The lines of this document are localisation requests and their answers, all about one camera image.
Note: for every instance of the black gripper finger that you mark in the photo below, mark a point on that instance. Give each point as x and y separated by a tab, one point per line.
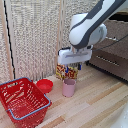
79	66
67	69

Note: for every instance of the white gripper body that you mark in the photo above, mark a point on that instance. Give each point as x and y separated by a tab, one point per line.
74	55

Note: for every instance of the pink plastic cup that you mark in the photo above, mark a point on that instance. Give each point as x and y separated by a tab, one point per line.
69	88

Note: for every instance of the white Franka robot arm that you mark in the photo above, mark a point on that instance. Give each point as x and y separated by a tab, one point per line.
87	25

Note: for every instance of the colourful printed cardboard box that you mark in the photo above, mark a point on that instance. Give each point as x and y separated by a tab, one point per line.
61	72

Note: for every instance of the red plastic bowl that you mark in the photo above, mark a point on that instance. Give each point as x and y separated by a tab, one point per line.
44	85

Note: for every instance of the brown drawer cabinet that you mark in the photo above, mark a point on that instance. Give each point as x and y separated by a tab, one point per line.
113	53

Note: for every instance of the woven room divider screen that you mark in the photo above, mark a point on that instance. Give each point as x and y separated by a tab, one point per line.
33	36

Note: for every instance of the red shopping basket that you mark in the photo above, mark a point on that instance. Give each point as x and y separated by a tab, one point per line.
23	101

